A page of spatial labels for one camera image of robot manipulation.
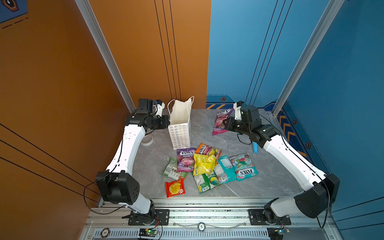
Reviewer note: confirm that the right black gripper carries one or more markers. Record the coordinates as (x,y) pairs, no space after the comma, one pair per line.
(228,126)

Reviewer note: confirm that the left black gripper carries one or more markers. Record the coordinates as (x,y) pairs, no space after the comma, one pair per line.
(165,122)

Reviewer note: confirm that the purple fox's candy bag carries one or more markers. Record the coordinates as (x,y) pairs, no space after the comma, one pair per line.
(219,126)
(186,161)

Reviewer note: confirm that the white printed paper bag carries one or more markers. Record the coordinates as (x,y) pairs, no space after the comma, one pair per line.
(180,123)

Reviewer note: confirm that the orange Fox's candy bag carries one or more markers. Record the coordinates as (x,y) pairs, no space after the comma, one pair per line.
(204,149)

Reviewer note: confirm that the teal Fox's candy bag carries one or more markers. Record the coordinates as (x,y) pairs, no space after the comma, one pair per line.
(243,166)

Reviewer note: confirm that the teal white snack packet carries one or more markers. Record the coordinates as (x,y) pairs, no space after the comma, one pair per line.
(224,170)

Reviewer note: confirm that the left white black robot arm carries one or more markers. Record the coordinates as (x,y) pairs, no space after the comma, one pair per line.
(116,184)

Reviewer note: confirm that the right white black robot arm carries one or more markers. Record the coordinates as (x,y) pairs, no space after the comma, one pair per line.
(319,189)

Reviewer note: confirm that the yellow snack bag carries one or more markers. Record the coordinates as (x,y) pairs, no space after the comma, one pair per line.
(204,164)

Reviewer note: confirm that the green snack bag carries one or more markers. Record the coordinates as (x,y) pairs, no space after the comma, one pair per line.
(206,182)

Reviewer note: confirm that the blue toy microphone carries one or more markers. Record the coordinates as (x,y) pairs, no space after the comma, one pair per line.
(255,147)

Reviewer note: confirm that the green white snack packet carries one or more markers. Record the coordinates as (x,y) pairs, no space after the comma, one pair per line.
(171,168)

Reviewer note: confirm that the red yellow snack packet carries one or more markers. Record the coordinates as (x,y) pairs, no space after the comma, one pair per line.
(175,188)

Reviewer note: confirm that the left green circuit board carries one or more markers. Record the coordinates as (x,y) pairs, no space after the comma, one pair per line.
(148,234)

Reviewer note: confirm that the green circuit board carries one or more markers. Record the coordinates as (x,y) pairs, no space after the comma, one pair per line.
(148,234)
(277,233)

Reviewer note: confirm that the right green circuit board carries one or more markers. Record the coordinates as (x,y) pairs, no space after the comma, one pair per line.
(277,233)

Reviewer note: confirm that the round brown badge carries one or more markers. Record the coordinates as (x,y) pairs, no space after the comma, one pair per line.
(105,233)

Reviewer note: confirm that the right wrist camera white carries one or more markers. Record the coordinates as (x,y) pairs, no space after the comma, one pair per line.
(237,108)

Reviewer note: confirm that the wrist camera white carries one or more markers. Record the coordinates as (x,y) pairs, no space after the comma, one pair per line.
(237,108)
(159,107)

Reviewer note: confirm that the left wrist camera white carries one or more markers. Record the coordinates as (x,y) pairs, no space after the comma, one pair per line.
(159,107)

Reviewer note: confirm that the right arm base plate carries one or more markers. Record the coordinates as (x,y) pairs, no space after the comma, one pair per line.
(259,217)

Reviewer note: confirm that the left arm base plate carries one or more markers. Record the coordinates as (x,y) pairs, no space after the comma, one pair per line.
(150,219)

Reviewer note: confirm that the aluminium frame rail base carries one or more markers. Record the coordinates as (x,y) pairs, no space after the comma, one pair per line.
(225,219)

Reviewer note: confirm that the left aluminium corner post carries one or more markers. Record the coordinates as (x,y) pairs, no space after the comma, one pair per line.
(101,42)

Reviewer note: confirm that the aluminium corner post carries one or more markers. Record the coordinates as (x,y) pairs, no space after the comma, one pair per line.
(318,34)
(101,42)

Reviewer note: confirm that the right aluminium corner post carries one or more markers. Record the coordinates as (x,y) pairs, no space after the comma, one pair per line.
(318,34)

